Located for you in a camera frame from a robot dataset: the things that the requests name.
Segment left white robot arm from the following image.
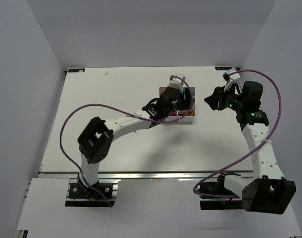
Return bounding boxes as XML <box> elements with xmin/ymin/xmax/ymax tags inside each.
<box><xmin>77</xmin><ymin>86</ymin><xmax>194</xmax><ymax>188</ymax></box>

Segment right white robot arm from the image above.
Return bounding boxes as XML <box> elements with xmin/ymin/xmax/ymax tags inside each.
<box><xmin>204</xmin><ymin>81</ymin><xmax>296</xmax><ymax>215</ymax></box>

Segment white right divided container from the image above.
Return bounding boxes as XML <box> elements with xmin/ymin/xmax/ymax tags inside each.
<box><xmin>177</xmin><ymin>86</ymin><xmax>195</xmax><ymax>123</ymax></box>

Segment blue right table label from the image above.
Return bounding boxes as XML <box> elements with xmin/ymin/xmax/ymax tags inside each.
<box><xmin>215</xmin><ymin>66</ymin><xmax>232</xmax><ymax>71</ymax></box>

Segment blue table label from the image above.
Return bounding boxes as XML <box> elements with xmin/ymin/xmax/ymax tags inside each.
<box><xmin>215</xmin><ymin>66</ymin><xmax>232</xmax><ymax>71</ymax></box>
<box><xmin>68</xmin><ymin>68</ymin><xmax>85</xmax><ymax>73</ymax></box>

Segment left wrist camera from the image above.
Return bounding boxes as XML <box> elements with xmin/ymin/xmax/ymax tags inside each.
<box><xmin>169</xmin><ymin>74</ymin><xmax>186</xmax><ymax>91</ymax></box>

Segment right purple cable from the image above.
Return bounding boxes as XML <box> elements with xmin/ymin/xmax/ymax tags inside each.
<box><xmin>192</xmin><ymin>69</ymin><xmax>282</xmax><ymax>198</ymax></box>

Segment purple cable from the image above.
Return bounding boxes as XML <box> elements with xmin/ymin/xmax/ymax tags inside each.
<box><xmin>60</xmin><ymin>74</ymin><xmax>194</xmax><ymax>208</ymax></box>
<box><xmin>192</xmin><ymin>69</ymin><xmax>282</xmax><ymax>198</ymax></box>

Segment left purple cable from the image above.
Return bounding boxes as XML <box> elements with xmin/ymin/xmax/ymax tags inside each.
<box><xmin>60</xmin><ymin>74</ymin><xmax>194</xmax><ymax>208</ymax></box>

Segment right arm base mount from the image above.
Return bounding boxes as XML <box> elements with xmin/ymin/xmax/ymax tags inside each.
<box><xmin>194</xmin><ymin>172</ymin><xmax>251</xmax><ymax>210</ymax></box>

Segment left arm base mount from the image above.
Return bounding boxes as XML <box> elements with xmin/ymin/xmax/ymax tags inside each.
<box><xmin>65</xmin><ymin>179</ymin><xmax>119</xmax><ymax>208</ymax></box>

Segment aluminium table rail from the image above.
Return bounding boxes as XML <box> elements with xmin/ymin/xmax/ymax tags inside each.
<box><xmin>36</xmin><ymin>171</ymin><xmax>274</xmax><ymax>180</ymax></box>

